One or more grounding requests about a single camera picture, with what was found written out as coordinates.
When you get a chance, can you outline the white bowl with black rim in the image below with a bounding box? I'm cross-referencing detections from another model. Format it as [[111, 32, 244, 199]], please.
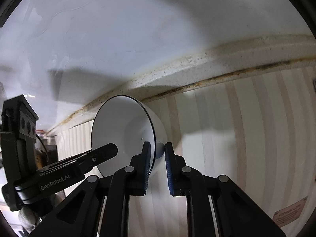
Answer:
[[91, 95, 167, 177]]

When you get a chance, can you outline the brown label card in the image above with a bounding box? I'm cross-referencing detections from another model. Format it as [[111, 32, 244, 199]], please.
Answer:
[[273, 196, 308, 228]]

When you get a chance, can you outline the striped pastel table mat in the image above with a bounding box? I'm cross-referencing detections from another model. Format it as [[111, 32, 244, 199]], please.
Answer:
[[56, 65, 316, 237]]

